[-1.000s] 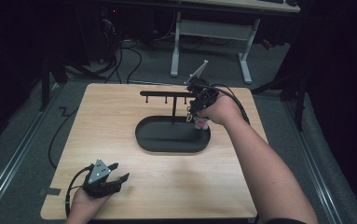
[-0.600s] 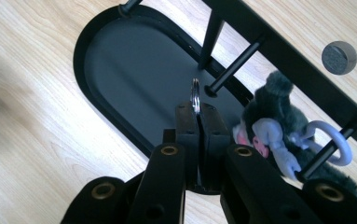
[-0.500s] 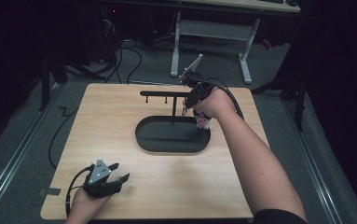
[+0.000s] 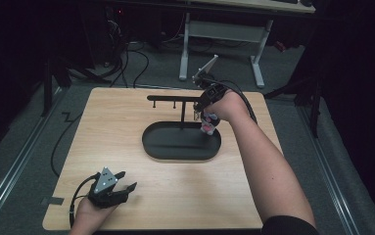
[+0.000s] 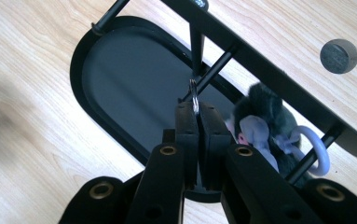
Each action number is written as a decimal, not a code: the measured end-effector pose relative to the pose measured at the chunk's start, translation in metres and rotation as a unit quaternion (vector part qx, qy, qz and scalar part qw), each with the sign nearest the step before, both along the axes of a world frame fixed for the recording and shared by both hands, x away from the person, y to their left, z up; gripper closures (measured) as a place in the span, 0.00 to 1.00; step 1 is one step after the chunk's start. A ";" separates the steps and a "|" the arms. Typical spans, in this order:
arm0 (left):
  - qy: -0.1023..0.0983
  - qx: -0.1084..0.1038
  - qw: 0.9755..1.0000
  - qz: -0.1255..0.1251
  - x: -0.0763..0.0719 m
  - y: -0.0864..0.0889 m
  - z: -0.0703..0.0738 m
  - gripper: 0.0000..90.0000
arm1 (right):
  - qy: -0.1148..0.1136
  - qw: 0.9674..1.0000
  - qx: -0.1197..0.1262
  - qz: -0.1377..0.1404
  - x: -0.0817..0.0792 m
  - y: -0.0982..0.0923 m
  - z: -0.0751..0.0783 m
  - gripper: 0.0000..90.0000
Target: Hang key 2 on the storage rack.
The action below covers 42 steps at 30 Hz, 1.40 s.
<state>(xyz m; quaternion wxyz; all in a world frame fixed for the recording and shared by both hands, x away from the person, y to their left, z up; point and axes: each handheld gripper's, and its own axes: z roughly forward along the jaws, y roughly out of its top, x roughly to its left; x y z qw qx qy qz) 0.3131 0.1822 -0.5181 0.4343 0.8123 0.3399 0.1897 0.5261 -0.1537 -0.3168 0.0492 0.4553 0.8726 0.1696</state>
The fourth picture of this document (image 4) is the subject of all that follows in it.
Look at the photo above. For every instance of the grey desk frame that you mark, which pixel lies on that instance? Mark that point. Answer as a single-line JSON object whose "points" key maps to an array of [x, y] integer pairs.
{"points": [[227, 31]]}

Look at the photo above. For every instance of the grey tape strip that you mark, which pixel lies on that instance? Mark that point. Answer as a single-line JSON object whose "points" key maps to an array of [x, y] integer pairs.
{"points": [[53, 201]]}

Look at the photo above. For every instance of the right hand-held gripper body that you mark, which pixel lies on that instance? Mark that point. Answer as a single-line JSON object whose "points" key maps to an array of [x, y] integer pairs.
{"points": [[212, 89]]}

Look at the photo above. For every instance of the metal floor rail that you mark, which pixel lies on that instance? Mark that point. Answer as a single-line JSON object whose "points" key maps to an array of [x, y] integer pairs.
{"points": [[330, 176], [15, 166]]}

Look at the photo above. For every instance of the black keyboard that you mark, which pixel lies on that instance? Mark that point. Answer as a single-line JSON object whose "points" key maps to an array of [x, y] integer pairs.
{"points": [[284, 1]]}

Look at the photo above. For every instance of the dark metal stand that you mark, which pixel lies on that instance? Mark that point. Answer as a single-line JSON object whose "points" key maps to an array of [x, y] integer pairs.
{"points": [[314, 104], [49, 84]]}

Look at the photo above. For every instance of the person's left hand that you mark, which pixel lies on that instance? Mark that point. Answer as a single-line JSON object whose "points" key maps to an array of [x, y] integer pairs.
{"points": [[90, 217]]}

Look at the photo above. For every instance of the black key rack with tray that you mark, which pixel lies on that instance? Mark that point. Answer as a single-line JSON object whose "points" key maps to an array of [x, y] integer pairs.
{"points": [[178, 142]]}

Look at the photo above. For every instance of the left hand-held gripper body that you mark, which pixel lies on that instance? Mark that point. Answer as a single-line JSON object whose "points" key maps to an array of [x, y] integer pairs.
{"points": [[105, 196]]}

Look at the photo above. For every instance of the small red object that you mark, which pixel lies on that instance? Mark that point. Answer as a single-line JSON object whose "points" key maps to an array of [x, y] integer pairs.
{"points": [[280, 46]]}

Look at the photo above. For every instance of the person's right hand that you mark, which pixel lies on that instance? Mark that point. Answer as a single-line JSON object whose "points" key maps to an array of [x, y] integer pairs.
{"points": [[229, 106]]}

